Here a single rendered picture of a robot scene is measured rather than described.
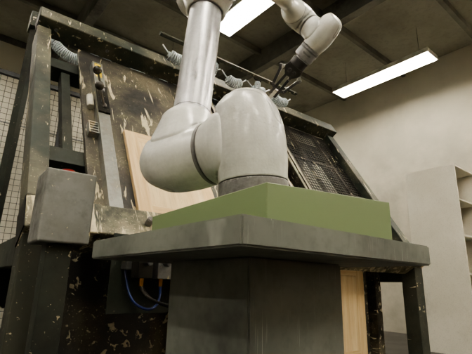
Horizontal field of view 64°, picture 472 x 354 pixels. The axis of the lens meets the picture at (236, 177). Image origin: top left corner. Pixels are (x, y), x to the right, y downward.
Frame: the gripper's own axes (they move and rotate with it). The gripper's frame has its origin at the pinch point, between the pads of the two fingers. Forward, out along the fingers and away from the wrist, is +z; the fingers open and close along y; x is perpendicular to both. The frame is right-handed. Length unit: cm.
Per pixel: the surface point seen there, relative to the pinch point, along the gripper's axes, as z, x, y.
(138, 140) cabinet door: 48, -25, -33
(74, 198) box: 33, -97, -24
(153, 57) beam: 34, 37, -64
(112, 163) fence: 48, -50, -31
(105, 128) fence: 47, -35, -44
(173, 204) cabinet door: 48, -46, -3
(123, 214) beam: 48, -70, -14
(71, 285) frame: 81, -77, -13
